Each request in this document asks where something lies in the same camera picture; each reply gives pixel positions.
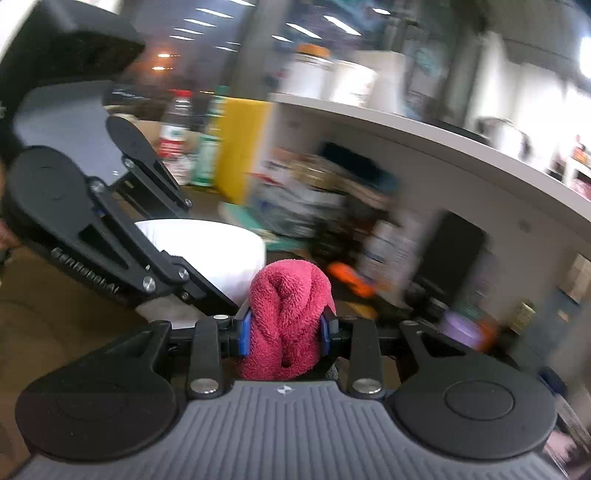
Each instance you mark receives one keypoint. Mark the white jar with orange lid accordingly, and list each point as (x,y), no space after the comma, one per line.
(307,74)

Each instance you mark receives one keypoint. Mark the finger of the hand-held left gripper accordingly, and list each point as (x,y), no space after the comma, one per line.
(161,184)
(152,272)

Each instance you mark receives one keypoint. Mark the white shelf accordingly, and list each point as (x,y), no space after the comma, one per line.
(415,134)

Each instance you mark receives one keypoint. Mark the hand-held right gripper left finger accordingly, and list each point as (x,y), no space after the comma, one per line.
(244,332)

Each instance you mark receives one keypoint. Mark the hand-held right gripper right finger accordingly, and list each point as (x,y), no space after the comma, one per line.
(325,337)

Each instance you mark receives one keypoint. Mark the yellow panel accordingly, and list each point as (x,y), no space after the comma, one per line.
(242,147)

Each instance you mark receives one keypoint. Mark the purple lidded jar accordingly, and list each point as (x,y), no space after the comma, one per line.
(459,327)

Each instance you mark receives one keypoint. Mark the orange tube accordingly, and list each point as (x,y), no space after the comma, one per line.
(351,279)

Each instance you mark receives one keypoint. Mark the green label bottle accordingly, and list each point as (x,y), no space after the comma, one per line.
(208,147)

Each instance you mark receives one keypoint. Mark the pink towel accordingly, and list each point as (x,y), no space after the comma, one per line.
(286,314)

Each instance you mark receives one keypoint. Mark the dark patterned box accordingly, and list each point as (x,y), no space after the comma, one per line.
(337,237)

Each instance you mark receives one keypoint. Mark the white ribbed bowl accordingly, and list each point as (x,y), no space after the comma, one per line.
(217,249)

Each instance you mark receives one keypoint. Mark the clear plastic container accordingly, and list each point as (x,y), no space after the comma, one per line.
(300,207)

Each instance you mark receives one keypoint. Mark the brown desk mat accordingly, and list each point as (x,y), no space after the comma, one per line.
(46,304)

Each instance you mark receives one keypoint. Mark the red label plastic bottle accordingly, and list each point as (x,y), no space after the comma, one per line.
(174,134)

